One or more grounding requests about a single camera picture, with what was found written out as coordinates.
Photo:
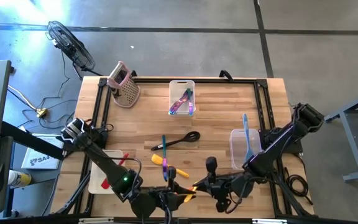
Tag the yellow power strip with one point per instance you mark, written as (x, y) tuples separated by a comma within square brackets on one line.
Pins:
[(41, 113)]

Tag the large white plastic bin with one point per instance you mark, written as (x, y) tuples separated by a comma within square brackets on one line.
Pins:
[(96, 177)]

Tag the blue silicone spoon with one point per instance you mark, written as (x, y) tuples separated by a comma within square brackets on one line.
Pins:
[(245, 124)]

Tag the black floor fan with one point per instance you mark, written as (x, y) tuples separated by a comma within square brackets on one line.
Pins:
[(70, 45)]

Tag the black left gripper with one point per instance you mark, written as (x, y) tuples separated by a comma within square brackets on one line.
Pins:
[(148, 202)]

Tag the gray metal table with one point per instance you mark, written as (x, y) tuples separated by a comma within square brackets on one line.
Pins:
[(353, 109)]

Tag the silver metal bracket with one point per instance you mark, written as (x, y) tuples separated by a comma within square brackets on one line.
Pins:
[(269, 221), (95, 220)]

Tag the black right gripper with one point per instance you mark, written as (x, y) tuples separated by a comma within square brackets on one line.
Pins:
[(225, 188)]

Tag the clear plastic bin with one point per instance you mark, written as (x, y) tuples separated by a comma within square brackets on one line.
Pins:
[(238, 149)]

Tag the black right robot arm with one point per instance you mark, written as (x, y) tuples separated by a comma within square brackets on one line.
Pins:
[(278, 146)]

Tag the black aluminium table frame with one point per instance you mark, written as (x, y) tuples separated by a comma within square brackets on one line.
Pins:
[(197, 80)]

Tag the yellow bottle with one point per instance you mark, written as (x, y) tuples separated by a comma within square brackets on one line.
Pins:
[(20, 179)]

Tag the iridescent metal cutlery piece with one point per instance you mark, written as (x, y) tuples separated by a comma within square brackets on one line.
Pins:
[(164, 146), (186, 96), (191, 109), (175, 108)]

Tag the black slotted spoon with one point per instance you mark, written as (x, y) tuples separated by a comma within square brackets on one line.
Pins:
[(179, 140)]

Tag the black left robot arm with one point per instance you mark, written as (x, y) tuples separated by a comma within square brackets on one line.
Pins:
[(104, 161)]

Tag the white printed cardboard box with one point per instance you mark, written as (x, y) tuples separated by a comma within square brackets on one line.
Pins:
[(39, 161)]

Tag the black diagonal beam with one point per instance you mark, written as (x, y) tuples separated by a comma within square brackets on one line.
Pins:
[(33, 140)]

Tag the amber yellow silicone spatula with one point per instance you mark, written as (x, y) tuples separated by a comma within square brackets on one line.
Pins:
[(187, 198)]

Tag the small white plastic bin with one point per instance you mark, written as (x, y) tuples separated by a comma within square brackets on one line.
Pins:
[(179, 87)]

